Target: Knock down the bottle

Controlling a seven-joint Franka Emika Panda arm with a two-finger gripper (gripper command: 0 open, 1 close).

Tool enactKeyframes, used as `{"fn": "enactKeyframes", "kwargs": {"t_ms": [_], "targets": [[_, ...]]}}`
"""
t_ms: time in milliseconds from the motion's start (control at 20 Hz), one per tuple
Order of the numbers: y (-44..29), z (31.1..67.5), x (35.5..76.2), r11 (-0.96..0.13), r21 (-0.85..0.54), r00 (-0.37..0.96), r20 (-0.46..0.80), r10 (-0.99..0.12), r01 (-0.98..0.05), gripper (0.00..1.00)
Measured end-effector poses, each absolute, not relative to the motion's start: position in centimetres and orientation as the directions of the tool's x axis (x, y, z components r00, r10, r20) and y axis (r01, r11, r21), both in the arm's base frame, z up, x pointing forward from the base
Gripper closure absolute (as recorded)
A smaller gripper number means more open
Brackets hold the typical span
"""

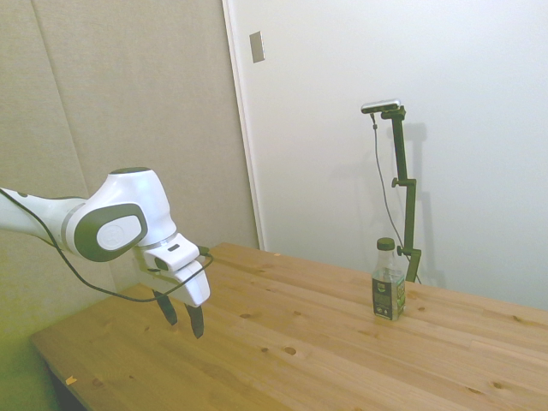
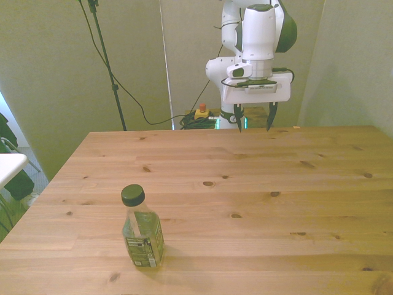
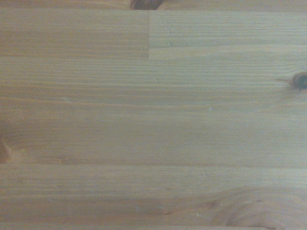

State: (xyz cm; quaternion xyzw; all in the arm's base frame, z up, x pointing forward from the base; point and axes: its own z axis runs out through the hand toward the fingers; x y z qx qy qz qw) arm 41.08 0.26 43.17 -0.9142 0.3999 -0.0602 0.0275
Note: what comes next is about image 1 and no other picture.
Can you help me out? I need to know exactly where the grey wall plate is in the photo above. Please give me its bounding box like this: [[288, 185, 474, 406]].
[[248, 30, 265, 64]]

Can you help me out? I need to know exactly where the grey camera cable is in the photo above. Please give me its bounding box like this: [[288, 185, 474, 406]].
[[370, 112, 406, 253]]

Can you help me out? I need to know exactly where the black camera stand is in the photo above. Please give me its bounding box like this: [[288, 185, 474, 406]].
[[381, 106, 423, 283]]

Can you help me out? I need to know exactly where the grey exterior camera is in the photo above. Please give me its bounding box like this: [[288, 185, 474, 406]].
[[360, 98, 402, 115]]

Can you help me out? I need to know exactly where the clear plastic bottle black cap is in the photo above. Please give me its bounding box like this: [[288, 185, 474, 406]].
[[371, 236, 408, 321]]

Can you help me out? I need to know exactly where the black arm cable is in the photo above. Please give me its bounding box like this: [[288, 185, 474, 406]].
[[0, 188, 214, 302]]

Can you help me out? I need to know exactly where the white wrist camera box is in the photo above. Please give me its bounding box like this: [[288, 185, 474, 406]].
[[143, 233, 202, 273]]

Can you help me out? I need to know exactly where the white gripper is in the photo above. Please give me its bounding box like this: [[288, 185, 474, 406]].
[[131, 249, 211, 340]]

